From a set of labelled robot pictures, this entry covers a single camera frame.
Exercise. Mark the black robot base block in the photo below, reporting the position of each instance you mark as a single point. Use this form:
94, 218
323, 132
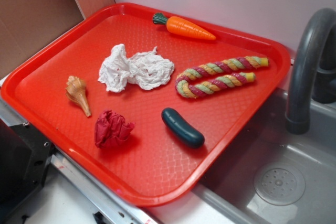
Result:
25, 157

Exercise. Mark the dark green plastic pickle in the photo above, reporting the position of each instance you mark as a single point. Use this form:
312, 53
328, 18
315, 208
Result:
186, 133

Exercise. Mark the red plastic tray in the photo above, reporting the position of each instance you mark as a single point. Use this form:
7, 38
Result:
153, 166

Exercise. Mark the crumpled white cloth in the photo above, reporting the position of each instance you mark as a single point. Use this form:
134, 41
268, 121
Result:
148, 70

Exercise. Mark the crumpled red cloth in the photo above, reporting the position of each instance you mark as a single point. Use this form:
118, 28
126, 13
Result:
111, 130

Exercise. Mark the orange plastic carrot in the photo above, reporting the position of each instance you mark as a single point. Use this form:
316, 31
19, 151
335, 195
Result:
182, 27

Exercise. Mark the tan conch seashell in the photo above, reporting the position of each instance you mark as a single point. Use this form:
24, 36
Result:
76, 93

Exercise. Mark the grey plastic sink basin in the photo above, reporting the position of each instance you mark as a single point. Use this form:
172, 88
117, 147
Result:
268, 175

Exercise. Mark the grey toy faucet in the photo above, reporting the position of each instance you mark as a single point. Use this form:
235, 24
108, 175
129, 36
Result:
313, 73

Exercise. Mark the brown cardboard panel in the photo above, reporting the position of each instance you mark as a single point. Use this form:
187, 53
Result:
27, 26

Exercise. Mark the multicolour braided rope toy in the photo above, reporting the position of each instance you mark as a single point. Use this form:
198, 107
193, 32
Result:
213, 77

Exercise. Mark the aluminium frame rail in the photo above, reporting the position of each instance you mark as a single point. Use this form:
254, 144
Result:
67, 193

